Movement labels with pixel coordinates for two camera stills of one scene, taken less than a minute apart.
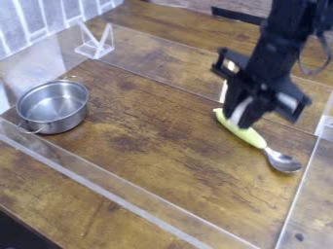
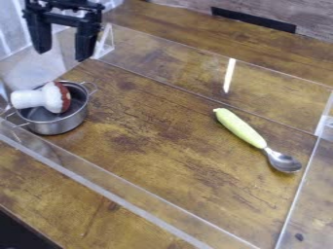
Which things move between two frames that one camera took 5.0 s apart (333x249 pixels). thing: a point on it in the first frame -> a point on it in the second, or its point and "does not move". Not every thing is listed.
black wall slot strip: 238,16 does not move
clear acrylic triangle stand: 90,47 does not move
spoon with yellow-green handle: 279,160 does not move
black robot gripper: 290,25 -> 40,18
